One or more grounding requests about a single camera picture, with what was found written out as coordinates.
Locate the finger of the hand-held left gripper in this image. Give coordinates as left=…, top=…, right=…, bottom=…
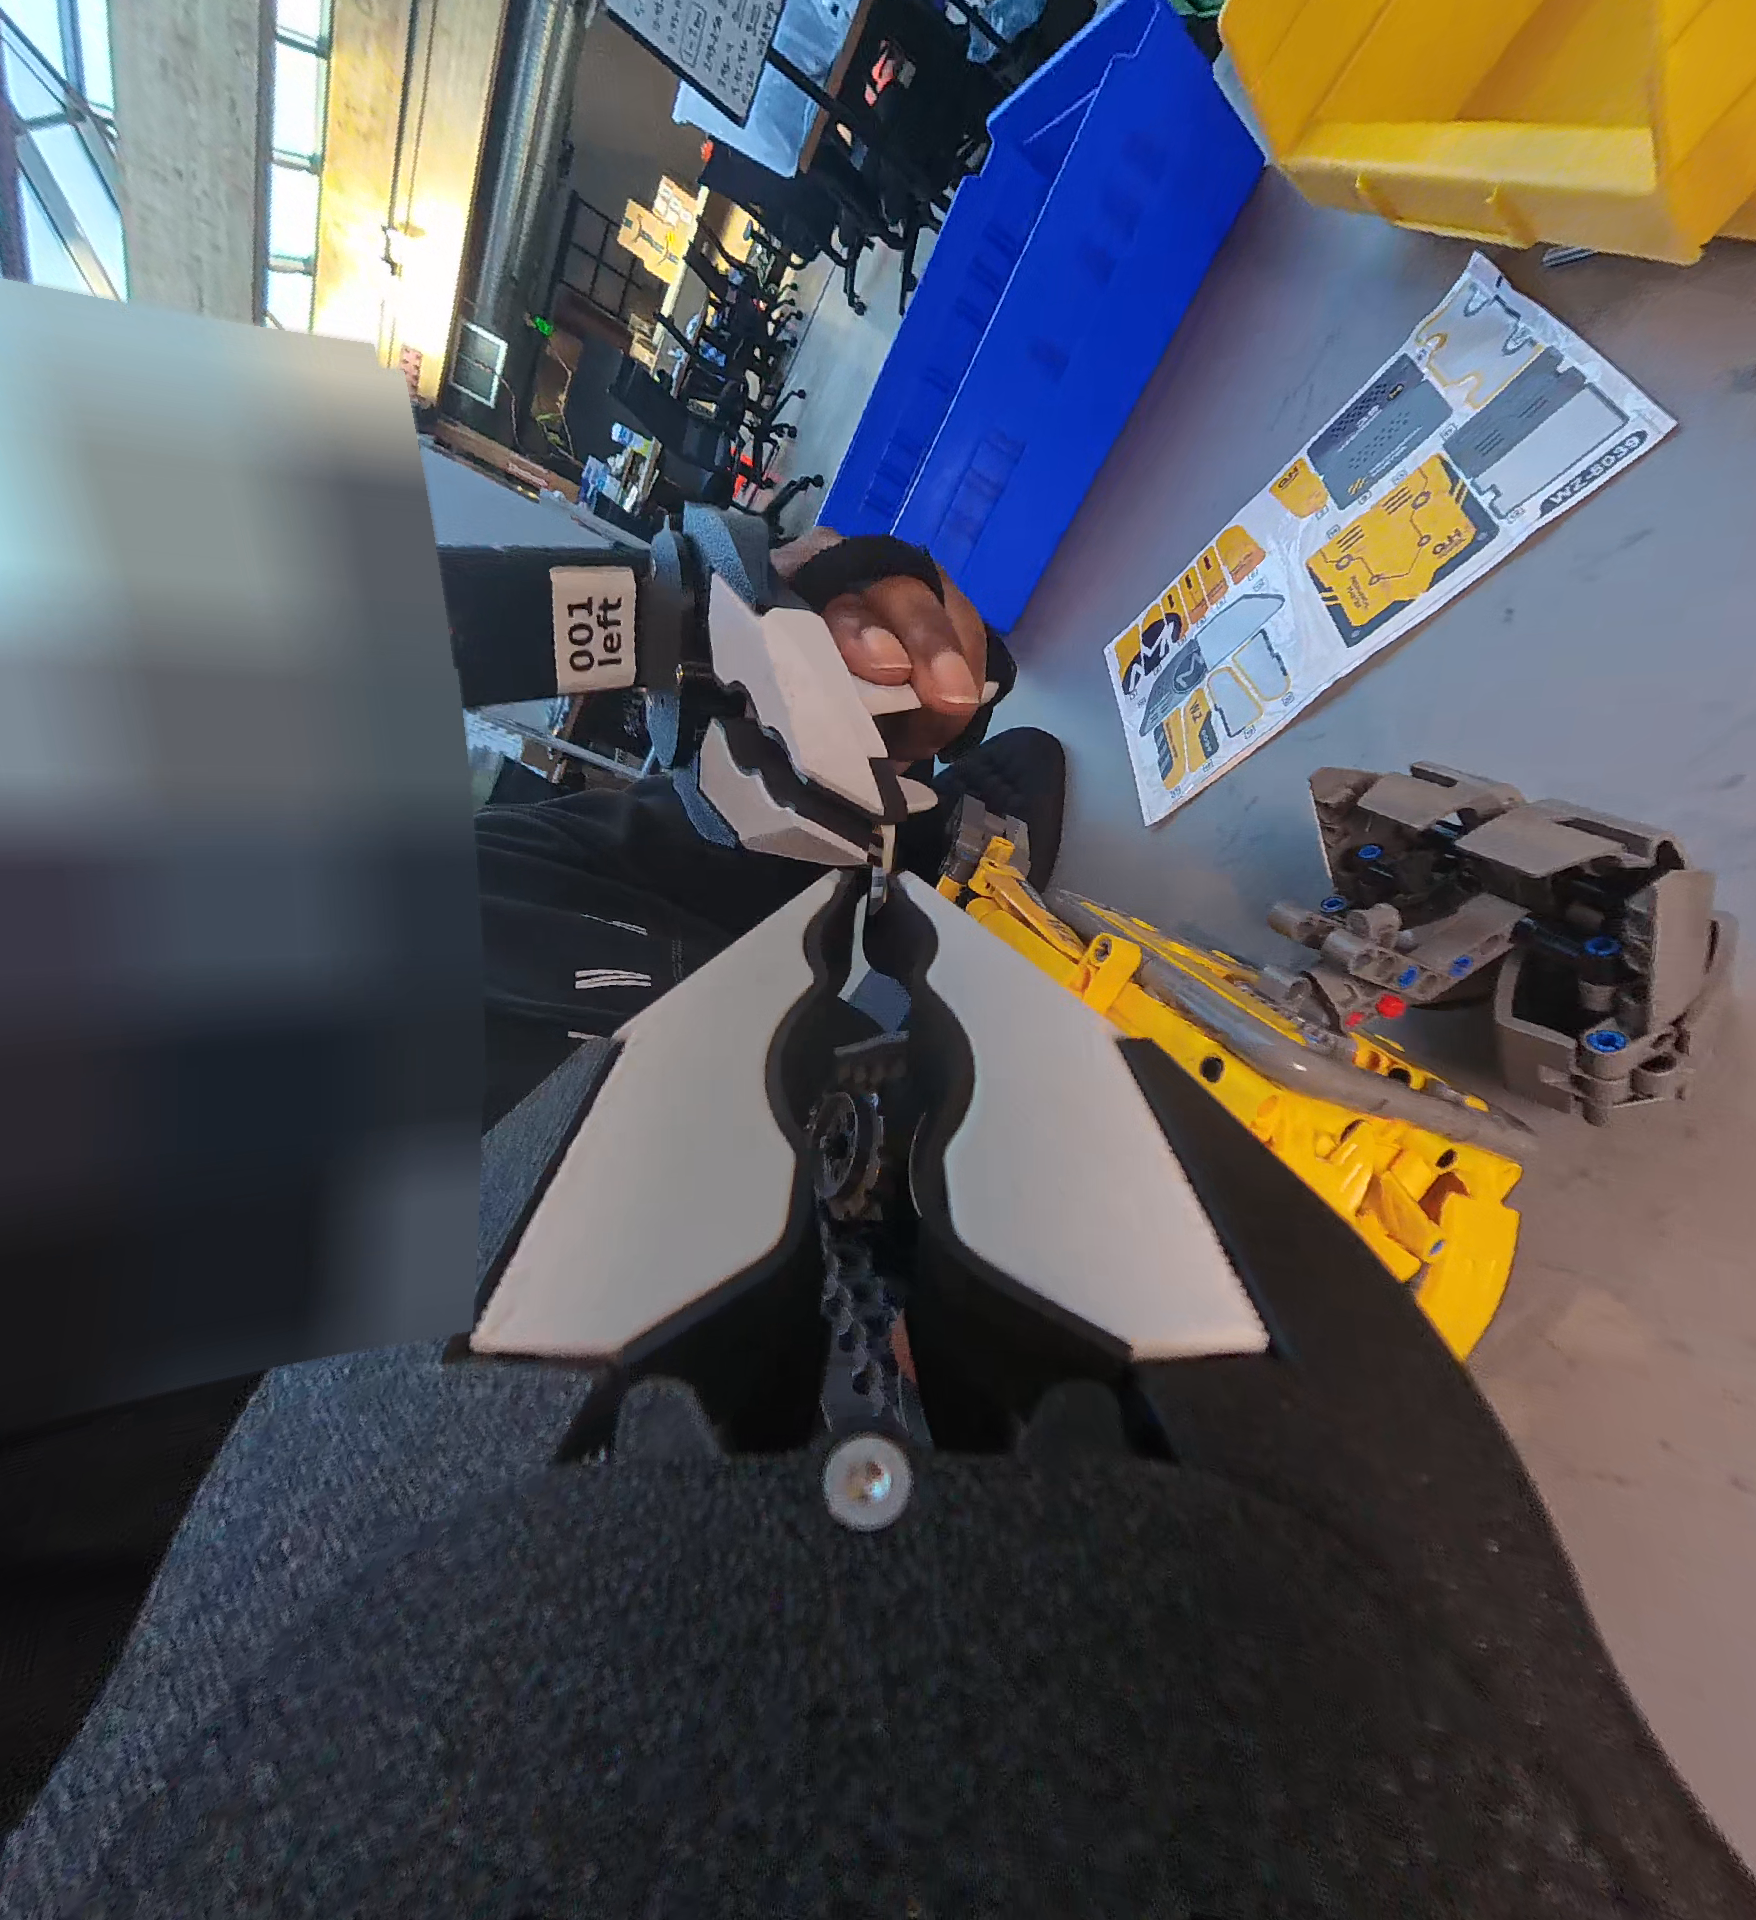
left=697, top=716, right=898, bottom=873
left=702, top=577, right=943, bottom=820

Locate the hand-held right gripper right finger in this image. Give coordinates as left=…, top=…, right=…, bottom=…
left=890, top=871, right=1270, bottom=1363

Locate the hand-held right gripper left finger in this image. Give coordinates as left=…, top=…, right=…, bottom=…
left=470, top=870, right=855, bottom=1366

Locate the yellow grey toy brick robot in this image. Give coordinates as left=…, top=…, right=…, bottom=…
left=811, top=793, right=1537, bottom=1444

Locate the grey toy robot head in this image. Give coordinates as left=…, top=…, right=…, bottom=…
left=1266, top=762, right=1742, bottom=1129

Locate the white sticker sheet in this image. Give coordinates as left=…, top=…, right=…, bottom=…
left=1103, top=252, right=1679, bottom=831

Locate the grey desk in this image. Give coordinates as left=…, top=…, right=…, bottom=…
left=758, top=165, right=1756, bottom=1920

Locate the person's left hand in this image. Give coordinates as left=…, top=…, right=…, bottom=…
left=770, top=528, right=997, bottom=762

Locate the blue plastic bin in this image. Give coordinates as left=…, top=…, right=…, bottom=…
left=815, top=0, right=1270, bottom=633

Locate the whiteboard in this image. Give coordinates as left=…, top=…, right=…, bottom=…
left=604, top=0, right=791, bottom=128

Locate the large glass window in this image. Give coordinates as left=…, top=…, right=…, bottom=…
left=0, top=0, right=125, bottom=300

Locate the yellow plastic bin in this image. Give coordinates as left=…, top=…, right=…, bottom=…
left=1216, top=0, right=1756, bottom=267

